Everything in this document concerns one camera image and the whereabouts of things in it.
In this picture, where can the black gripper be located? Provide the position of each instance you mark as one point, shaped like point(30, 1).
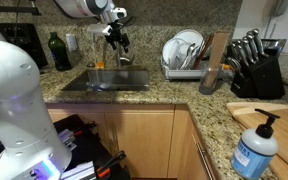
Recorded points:
point(114, 28)

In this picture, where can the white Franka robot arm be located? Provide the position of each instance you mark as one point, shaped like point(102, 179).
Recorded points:
point(14, 100)

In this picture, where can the chrome kitchen faucet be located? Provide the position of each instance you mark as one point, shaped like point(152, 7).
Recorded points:
point(124, 60)

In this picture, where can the orange sponge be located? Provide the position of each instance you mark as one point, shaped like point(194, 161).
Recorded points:
point(99, 65)

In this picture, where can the stainless steel sink basin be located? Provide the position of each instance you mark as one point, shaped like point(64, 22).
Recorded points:
point(117, 79)

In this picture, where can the clear plastic bottle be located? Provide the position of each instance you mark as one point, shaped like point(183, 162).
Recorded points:
point(99, 86)

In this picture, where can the small white soap dispenser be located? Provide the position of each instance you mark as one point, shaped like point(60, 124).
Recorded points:
point(71, 42)

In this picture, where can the dark green glass bottle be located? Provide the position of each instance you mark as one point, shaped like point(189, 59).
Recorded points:
point(59, 50)

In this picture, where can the metal serving utensils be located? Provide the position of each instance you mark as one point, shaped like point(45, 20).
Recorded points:
point(188, 56)

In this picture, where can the large white plate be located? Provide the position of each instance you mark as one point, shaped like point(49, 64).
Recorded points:
point(192, 37)

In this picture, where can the white dish rack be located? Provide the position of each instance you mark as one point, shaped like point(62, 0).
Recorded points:
point(187, 74)

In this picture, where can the dark wooden utensil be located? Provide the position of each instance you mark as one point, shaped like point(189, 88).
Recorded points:
point(204, 50)

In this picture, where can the black countertop appliance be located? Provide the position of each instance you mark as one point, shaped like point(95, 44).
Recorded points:
point(25, 43)

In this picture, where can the tall brown cutting board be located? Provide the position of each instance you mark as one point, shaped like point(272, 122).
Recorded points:
point(218, 50)

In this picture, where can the clear drinking glass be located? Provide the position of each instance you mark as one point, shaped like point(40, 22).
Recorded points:
point(209, 85)

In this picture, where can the light wood cabinet door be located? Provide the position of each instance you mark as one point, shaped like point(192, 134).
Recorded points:
point(144, 143)

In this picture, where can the black equipment cart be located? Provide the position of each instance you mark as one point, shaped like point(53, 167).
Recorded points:
point(84, 146)

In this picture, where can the black orange clamp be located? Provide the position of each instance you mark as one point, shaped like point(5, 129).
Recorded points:
point(110, 163)

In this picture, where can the black knife block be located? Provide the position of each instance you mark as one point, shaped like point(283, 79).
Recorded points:
point(264, 78)

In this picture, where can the blue label hand soap bottle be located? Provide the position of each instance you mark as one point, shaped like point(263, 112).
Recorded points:
point(252, 156)

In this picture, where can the large wooden cutting board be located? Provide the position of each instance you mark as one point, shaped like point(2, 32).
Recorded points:
point(287, 130)

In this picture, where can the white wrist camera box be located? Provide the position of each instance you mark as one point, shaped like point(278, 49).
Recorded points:
point(100, 29)

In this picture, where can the dark wall shelf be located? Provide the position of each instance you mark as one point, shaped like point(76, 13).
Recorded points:
point(10, 10)

